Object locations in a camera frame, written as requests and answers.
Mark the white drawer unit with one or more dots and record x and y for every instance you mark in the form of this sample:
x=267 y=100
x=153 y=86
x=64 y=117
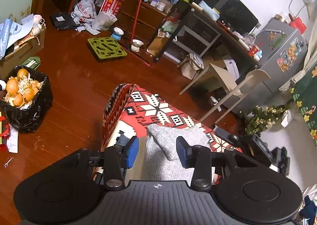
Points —
x=195 y=33

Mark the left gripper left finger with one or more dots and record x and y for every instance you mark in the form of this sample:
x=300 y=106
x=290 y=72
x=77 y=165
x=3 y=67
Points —
x=74 y=186

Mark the dark blue cloth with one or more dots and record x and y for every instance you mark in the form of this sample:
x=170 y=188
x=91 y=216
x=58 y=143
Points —
x=309 y=210

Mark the black trash bag bin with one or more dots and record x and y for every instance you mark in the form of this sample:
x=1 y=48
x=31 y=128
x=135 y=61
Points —
x=27 y=98

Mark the grey refrigerator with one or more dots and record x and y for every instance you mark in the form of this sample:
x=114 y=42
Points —
x=283 y=52

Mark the green patterned floor tray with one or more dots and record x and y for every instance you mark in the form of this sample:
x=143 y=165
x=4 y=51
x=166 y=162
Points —
x=106 y=48

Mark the grey polo shirt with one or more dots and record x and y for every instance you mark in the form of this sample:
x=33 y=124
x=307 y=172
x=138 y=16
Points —
x=161 y=161

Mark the small christmas tree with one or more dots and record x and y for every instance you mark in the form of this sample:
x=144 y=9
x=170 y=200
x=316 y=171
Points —
x=261 y=119

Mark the green christmas wall banner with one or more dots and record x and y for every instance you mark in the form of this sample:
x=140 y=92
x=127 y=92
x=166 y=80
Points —
x=304 y=94

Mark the red christmas pattern blanket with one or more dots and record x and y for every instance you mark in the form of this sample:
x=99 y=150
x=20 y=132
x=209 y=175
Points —
x=132 y=109

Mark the red broom handle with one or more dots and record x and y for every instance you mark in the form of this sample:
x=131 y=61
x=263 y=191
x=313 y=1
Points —
x=135 y=22

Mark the beige plastic chair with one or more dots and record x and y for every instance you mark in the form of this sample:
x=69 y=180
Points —
x=241 y=90

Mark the wooden drawer chest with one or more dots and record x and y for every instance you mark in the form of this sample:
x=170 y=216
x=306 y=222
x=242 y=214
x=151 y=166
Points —
x=149 y=20

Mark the dark desk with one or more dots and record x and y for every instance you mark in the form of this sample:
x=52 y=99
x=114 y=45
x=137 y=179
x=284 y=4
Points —
x=236 y=51

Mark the black monitor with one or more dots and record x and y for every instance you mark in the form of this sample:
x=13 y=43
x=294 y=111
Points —
x=236 y=16

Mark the white plastic bag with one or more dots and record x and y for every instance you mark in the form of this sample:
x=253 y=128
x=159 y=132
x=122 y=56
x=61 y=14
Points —
x=103 y=21

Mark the cardboard box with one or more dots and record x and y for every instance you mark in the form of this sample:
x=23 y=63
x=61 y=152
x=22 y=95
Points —
x=18 y=56

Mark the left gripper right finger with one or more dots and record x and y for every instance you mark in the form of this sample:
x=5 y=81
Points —
x=242 y=189

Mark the blue ceramic cup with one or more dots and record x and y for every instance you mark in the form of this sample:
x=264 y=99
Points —
x=117 y=33

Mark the white ceramic cup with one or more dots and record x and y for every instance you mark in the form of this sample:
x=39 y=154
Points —
x=136 y=45

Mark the folded blue jeans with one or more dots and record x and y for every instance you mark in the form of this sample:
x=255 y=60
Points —
x=122 y=140

